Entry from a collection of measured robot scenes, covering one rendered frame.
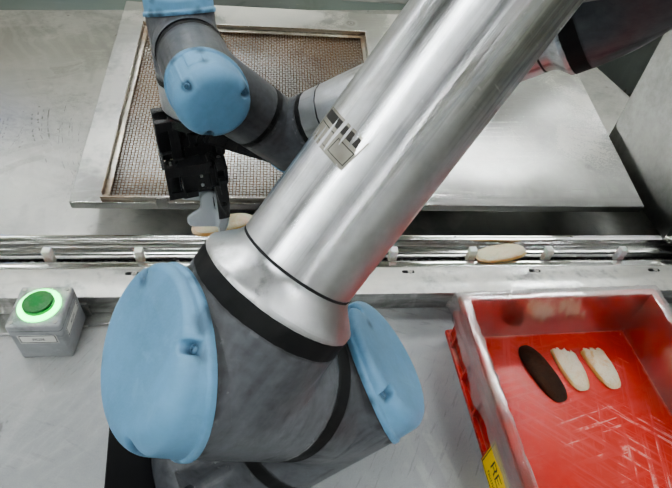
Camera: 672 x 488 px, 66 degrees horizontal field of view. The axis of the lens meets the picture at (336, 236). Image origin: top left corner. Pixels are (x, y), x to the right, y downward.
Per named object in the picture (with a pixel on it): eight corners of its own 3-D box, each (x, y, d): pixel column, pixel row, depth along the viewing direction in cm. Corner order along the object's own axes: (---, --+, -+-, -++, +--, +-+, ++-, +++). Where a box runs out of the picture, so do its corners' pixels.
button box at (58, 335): (26, 372, 76) (-3, 328, 68) (42, 327, 82) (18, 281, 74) (84, 370, 77) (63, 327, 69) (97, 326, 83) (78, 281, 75)
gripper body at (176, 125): (162, 171, 76) (147, 98, 67) (221, 161, 78) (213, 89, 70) (171, 206, 71) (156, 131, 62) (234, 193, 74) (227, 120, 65)
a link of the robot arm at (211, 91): (293, 115, 54) (263, 64, 61) (208, 51, 46) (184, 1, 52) (243, 168, 56) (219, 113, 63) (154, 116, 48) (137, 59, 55)
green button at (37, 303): (20, 320, 70) (16, 313, 69) (30, 296, 73) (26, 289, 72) (51, 319, 71) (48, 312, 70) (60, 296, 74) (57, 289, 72)
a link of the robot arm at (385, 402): (344, 489, 49) (463, 427, 44) (239, 493, 39) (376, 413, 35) (310, 374, 56) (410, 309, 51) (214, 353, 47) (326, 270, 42)
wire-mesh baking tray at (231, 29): (101, 202, 88) (99, 196, 87) (144, 26, 117) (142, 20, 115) (390, 204, 94) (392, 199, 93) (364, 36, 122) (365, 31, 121)
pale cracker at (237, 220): (194, 240, 80) (193, 235, 79) (189, 224, 82) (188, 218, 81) (257, 227, 83) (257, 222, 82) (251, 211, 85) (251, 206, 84)
